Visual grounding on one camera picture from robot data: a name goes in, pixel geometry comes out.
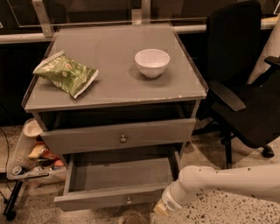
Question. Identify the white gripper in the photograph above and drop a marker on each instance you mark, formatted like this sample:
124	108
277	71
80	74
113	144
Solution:
170	200

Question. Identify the grey drawer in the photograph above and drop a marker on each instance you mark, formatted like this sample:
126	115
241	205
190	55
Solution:
112	137
118	178

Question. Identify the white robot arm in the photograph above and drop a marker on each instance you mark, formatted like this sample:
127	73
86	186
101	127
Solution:
261	182

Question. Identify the grey drawer cabinet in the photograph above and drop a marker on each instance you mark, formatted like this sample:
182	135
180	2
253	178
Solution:
120	94

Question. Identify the black office chair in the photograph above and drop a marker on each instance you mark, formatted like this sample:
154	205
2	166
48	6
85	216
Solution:
250	112

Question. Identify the clear plastic snack bin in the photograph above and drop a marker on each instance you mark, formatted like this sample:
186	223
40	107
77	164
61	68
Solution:
32	162

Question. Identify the white ceramic bowl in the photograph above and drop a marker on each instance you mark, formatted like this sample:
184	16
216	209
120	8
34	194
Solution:
152	62

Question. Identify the black stand leg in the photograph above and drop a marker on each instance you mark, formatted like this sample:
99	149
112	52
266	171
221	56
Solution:
8	212

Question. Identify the green chip bag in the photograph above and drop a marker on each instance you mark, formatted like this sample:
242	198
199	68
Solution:
66	74

